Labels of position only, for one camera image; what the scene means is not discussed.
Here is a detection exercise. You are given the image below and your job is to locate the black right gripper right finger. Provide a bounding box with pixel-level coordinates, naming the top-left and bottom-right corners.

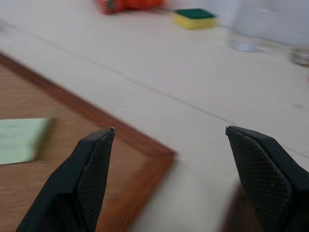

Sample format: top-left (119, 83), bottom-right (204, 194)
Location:
top-left (225, 125), bottom-right (309, 232)

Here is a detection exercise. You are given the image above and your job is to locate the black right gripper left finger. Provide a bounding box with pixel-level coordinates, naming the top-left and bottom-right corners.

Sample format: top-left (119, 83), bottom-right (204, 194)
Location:
top-left (15, 127), bottom-right (116, 232)

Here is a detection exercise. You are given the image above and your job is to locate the wooden tray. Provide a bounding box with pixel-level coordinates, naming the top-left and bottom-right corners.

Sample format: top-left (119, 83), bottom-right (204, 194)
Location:
top-left (0, 53), bottom-right (177, 232)

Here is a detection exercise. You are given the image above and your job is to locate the clear glass cup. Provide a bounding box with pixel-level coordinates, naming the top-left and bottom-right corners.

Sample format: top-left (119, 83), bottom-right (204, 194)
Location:
top-left (225, 0), bottom-right (287, 53)

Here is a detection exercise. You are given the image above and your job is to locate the yellow green sponge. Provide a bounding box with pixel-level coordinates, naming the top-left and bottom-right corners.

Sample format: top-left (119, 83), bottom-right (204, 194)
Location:
top-left (171, 8), bottom-right (217, 30)

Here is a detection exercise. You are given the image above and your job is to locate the red orange package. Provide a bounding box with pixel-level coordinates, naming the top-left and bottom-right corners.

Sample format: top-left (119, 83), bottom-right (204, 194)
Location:
top-left (98, 0), bottom-right (167, 15)

